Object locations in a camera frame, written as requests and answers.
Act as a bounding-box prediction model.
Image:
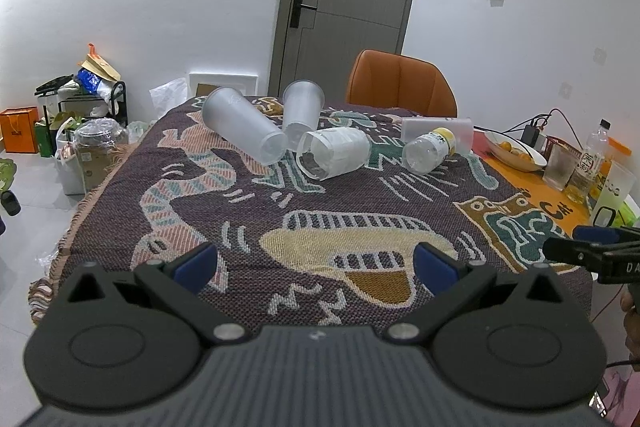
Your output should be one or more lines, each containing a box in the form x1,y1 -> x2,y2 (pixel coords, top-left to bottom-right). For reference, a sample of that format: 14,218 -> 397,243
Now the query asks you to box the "frosted cup lying behind bottle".
399,116 -> 475,158

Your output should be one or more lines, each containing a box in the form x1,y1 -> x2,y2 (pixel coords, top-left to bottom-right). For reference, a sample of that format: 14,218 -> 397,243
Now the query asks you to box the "black door handle lock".
288,0 -> 317,28

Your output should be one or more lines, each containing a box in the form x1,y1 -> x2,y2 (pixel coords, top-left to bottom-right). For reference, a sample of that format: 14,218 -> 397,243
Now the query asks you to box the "orange leather chair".
346,50 -> 458,117

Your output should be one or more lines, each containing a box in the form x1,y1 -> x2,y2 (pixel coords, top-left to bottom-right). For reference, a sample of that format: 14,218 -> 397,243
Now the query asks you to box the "clear plastic bag with jar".
73,118 -> 128,193

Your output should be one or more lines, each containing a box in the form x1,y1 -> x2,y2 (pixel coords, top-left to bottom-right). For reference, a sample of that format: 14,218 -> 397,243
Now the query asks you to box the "patterned woven blanket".
28,98 -> 567,329

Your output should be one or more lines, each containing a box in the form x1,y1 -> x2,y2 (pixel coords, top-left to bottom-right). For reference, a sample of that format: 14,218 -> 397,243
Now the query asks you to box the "clear drinking glass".
542,142 -> 580,192

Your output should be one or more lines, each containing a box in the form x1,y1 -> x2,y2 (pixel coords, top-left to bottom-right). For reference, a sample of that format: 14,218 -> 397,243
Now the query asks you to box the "short frosted plastic cup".
282,80 -> 324,152

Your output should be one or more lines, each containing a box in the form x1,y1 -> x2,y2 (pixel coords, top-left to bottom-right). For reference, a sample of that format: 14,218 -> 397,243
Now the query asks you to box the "black power adapter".
521,124 -> 539,148

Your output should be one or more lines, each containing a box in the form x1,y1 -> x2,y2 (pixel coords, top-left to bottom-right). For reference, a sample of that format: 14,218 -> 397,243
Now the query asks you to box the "glass bottle black cap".
565,119 -> 611,205

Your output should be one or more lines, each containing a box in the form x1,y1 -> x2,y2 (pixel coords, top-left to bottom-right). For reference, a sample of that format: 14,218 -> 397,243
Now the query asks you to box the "white frosted cup with logo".
590,161 -> 637,227

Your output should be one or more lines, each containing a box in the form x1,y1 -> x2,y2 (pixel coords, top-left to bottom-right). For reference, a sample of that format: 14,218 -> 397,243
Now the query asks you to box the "white bowl of oranges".
484,131 -> 548,172

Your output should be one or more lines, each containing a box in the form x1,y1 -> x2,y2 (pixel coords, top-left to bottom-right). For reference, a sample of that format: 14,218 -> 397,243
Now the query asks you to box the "clear cup with paper wrap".
296,127 -> 371,181

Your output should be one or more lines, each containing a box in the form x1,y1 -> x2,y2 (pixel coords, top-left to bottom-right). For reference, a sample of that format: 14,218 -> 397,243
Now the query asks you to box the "tall frosted plastic cup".
202,87 -> 288,166

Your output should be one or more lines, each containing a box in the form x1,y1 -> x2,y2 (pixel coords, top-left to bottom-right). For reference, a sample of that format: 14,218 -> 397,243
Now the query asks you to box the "white flat box by wall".
188,72 -> 258,96

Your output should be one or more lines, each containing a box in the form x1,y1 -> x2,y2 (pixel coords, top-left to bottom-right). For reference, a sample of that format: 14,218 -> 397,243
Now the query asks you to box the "clear bottle yellow cap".
402,127 -> 457,176

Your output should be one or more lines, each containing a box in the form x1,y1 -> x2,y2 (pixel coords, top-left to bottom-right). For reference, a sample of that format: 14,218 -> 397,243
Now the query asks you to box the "black storage rack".
34,75 -> 129,127

